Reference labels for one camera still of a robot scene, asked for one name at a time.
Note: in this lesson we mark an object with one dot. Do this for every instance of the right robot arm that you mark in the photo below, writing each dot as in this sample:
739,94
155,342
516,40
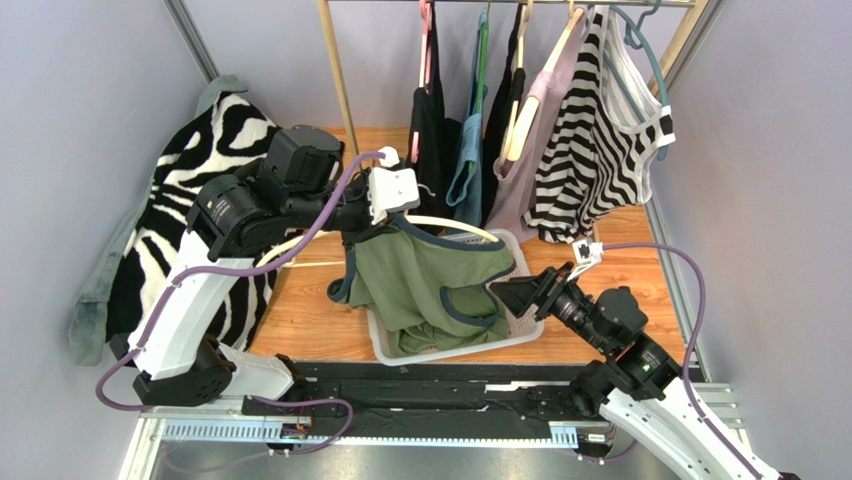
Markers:
636,385

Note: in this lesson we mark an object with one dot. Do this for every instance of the teal wire hanger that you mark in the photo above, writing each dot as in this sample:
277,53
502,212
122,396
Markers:
646,60

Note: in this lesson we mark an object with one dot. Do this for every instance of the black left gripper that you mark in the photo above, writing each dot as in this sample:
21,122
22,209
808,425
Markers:
367,228

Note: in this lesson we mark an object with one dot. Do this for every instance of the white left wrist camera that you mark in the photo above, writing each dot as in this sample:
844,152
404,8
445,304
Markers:
391,191

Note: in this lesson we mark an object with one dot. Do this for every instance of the zebra print blanket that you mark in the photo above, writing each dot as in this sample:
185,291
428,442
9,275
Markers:
228,135

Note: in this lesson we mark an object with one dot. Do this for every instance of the lilac ribbed tank top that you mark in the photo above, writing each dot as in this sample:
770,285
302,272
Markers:
516,193

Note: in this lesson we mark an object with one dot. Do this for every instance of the pink hanger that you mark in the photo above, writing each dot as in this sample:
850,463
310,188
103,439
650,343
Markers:
424,64

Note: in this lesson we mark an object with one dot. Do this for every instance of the white perforated plastic basket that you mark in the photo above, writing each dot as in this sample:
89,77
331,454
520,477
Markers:
520,329

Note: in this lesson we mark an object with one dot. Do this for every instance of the wooden clothes rack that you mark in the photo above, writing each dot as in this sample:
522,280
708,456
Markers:
685,41

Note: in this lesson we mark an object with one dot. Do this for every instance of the blue ribbed tank top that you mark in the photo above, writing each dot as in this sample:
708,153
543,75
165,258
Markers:
464,194

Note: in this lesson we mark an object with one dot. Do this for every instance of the wooden hanger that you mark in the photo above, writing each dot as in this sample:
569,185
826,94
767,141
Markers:
548,85

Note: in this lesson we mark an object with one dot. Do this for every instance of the green tank top navy trim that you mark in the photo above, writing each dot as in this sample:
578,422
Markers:
428,292

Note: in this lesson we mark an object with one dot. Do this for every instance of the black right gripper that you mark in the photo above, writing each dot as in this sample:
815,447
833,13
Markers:
544,292

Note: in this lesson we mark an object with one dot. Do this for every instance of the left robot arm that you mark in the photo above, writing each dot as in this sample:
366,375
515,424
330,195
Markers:
242,225

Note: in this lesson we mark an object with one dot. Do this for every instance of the black white striped tank top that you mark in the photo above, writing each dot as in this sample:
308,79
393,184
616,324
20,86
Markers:
608,131

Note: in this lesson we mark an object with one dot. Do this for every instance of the black mounting rail base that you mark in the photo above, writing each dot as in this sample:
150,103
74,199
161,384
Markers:
450,405

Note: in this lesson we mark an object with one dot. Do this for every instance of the cream plastic hanger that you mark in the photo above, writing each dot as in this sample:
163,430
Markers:
439,223

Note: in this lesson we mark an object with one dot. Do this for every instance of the green hanger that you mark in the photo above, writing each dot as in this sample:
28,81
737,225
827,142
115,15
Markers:
479,64

